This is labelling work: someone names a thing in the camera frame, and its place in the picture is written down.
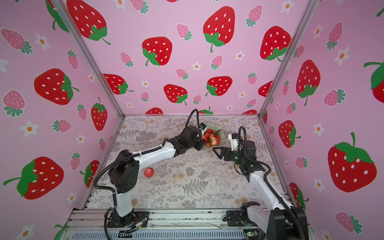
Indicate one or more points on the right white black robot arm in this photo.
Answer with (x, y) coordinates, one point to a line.
(280, 220)

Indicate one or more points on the light green scalloped bowl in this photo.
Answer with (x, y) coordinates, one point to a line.
(216, 127)

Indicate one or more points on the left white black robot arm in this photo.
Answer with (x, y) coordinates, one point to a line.
(121, 176)

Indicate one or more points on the aluminium rail base frame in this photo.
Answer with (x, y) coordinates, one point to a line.
(246, 223)

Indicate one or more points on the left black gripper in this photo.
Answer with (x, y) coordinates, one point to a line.
(200, 145)

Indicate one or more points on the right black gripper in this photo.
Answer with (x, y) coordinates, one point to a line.
(223, 152)

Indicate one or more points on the red fake apple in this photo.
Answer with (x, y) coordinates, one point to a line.
(149, 172)

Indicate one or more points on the red cherry bunch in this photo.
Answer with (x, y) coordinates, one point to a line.
(208, 134)

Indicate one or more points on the red yellow fake strawberry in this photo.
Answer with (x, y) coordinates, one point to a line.
(214, 141)

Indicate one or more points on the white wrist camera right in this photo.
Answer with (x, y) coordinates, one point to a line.
(233, 141)

